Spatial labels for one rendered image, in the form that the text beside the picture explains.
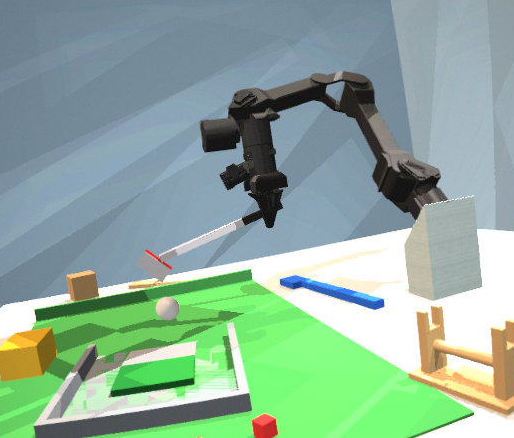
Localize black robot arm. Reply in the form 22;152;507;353
200;71;449;221

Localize yellow cube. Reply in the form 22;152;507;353
0;327;58;382

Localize green flat mat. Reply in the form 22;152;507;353
0;280;475;438

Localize white golf ball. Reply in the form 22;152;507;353
156;297;180;320

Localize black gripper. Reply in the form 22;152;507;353
243;144;288;228

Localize tan cube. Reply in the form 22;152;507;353
66;271;99;302

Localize blue flat bar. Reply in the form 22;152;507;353
279;275;385;310

